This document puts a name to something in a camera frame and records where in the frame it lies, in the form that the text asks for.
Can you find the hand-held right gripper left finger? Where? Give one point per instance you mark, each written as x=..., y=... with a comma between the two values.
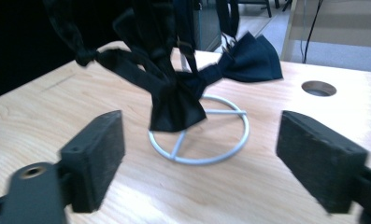
x=92, y=161

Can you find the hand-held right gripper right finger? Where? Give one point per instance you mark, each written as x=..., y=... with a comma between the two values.
x=317, y=161

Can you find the black bow tie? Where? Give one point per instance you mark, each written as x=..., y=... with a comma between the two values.
x=174, y=105
x=251, y=59

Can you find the dark grey cabinet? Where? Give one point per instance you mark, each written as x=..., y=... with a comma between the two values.
x=206, y=25

